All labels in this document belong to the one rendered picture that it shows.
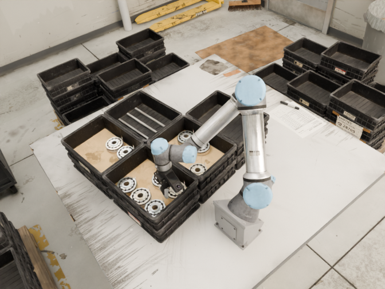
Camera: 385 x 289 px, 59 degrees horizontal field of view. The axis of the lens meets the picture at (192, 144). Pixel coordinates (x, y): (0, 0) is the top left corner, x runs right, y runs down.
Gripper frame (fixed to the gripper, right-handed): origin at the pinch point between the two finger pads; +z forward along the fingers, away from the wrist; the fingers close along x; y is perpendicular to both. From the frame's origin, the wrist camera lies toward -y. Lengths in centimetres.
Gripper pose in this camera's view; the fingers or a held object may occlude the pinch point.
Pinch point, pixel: (172, 194)
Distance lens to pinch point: 170.7
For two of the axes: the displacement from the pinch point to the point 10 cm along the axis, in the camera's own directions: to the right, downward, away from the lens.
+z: 0.8, 6.9, 7.1
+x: -7.6, 5.0, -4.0
